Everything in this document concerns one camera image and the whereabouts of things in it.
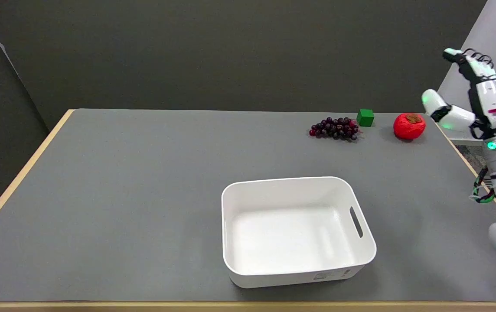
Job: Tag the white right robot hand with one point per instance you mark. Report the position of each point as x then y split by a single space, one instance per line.
493 104

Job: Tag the dark purple grape bunch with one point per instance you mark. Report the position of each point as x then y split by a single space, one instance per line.
335 128

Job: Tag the white plastic bin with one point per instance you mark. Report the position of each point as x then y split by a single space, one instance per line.
295 232

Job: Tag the green cube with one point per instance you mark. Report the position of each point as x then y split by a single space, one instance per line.
365 117

